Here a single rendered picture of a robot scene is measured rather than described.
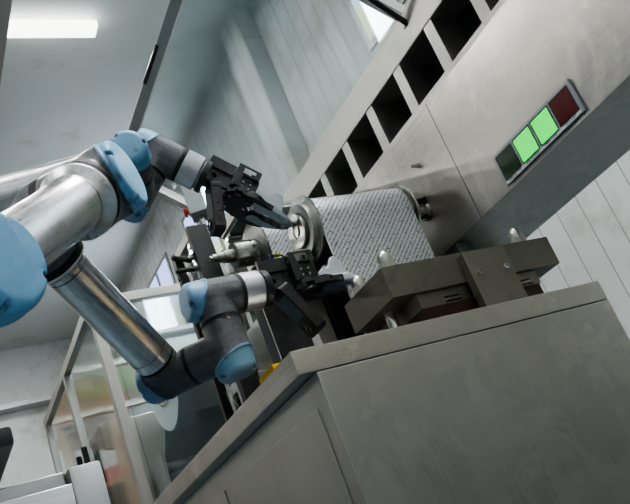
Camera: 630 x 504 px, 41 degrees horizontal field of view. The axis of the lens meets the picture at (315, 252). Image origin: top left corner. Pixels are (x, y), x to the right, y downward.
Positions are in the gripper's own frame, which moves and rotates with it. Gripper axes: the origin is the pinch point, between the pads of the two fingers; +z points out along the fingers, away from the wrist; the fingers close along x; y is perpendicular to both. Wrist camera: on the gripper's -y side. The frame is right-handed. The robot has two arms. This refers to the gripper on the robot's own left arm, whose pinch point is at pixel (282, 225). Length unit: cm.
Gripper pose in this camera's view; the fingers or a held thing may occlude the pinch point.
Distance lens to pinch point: 175.5
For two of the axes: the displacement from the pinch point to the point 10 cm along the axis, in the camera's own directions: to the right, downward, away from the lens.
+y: 2.9, -7.6, 5.9
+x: -3.7, 4.8, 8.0
